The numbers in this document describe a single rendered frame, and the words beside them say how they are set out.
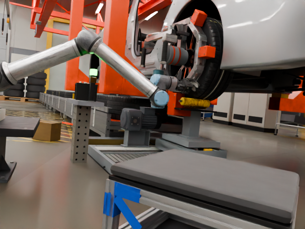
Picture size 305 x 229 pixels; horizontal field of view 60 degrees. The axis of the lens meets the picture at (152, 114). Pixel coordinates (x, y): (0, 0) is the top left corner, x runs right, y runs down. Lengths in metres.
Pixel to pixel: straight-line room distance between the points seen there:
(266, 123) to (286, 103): 3.04
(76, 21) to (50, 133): 2.08
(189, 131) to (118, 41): 0.97
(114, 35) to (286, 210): 2.06
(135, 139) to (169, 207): 1.84
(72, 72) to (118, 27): 1.95
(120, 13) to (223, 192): 2.06
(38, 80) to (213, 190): 9.78
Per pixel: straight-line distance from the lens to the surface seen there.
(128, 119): 2.17
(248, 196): 0.54
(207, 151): 2.01
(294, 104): 3.85
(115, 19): 2.40
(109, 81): 2.31
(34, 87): 10.19
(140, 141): 2.42
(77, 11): 4.36
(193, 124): 2.14
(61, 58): 1.77
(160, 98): 1.56
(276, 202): 0.54
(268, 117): 6.74
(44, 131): 2.81
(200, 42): 1.90
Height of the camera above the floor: 0.50
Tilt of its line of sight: 3 degrees down
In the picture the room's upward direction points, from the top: 6 degrees clockwise
